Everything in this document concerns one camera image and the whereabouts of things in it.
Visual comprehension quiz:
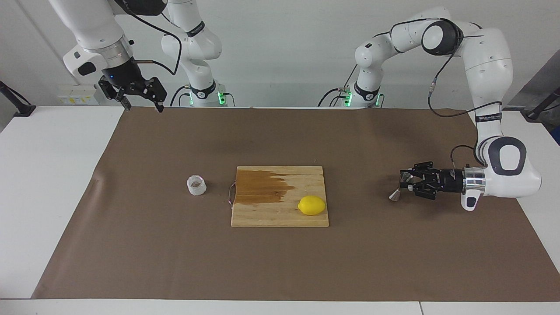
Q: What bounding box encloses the small clear plastic cup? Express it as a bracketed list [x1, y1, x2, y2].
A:
[186, 175, 207, 196]

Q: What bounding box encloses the white wall outlet box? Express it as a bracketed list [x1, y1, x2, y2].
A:
[57, 84, 99, 106]

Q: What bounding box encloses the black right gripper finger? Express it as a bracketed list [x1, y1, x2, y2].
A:
[140, 78, 168, 113]
[98, 78, 132, 111]

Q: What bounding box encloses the brown paper table mat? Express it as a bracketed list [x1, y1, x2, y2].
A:
[31, 106, 560, 302]

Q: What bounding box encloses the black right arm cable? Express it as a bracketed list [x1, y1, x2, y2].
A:
[116, 0, 182, 76]

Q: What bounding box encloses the black clamp mount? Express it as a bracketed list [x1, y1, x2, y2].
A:
[521, 87, 560, 123]
[0, 81, 37, 117]

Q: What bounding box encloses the yellow lemon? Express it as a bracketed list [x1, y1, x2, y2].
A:
[297, 195, 327, 216]

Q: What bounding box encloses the wooden cutting board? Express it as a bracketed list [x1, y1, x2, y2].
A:
[227, 165, 329, 228]

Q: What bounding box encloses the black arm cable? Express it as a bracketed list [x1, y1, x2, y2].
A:
[387, 17, 503, 169]
[116, 0, 182, 76]

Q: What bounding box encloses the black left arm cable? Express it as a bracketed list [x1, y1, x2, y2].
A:
[387, 17, 503, 169]

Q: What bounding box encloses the steel double jigger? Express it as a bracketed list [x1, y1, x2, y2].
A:
[388, 171, 414, 202]

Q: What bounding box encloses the black base cable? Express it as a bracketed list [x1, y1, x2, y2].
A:
[170, 86, 189, 107]
[318, 87, 346, 107]

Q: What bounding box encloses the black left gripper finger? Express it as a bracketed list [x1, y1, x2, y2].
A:
[400, 162, 434, 180]
[407, 182, 437, 201]

